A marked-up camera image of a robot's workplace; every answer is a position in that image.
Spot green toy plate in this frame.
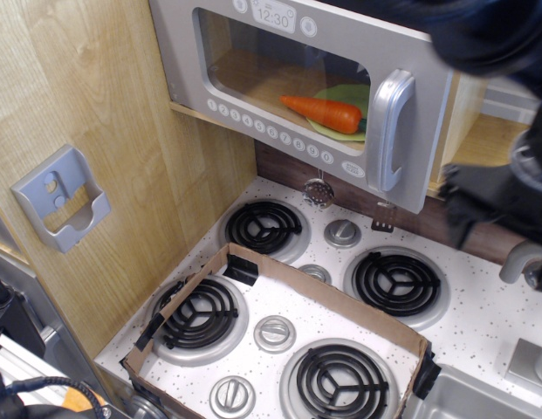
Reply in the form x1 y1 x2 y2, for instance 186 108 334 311
307 84 370 143

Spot back grey stove knob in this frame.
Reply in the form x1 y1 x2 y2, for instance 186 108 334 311
324 219 361 249

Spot hanging silver skimmer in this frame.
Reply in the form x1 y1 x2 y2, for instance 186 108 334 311
302 169 335 210

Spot grey faucet base block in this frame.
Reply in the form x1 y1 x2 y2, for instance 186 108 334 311
505 339 542 396

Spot black burner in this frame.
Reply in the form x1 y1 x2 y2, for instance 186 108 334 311
153 275 249 367
217 199 311 264
342 245 450 331
278 338 400 419

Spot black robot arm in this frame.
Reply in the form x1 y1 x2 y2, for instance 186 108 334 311
335 1 542 248

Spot grey wall holder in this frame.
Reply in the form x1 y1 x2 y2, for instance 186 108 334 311
10 144 112 253

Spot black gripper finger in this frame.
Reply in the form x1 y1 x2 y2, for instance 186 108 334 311
446 203 483 249

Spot small middle grey knob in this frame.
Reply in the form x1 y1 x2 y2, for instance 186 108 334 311
298 264 332 285

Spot grey toy faucet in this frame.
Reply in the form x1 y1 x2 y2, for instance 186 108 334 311
499 241 542 292

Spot back right black burner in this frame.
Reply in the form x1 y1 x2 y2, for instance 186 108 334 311
342 245 450 331

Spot grey toy microwave door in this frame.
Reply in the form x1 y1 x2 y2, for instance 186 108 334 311
150 1 453 213

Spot front grey stove knob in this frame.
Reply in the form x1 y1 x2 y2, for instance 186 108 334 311
209 375 256 419

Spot black braided cable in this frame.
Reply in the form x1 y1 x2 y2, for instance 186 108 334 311
0 361 106 419

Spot front right black burner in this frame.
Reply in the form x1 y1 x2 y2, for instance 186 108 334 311
278 338 400 419

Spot steel toy sink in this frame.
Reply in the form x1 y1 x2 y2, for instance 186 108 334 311
402 365 542 419

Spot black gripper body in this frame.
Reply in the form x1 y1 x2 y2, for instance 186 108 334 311
439 164 542 240

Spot brown cardboard frame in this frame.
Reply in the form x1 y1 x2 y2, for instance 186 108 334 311
122 244 441 418

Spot orange toy carrot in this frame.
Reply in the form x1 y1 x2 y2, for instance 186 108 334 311
279 95 367 134

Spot centre grey stove knob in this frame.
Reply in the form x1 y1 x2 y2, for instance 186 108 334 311
253 315 297 354

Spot back left black burner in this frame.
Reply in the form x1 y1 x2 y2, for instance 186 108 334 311
217 199 311 264

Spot hanging silver spatula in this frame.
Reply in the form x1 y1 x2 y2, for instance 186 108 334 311
371 202 396 233

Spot grey stove knob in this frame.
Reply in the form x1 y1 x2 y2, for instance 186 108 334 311
253 315 297 354
209 375 256 419
324 219 361 249

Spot front left black burner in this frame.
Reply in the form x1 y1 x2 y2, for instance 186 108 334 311
153 275 249 367

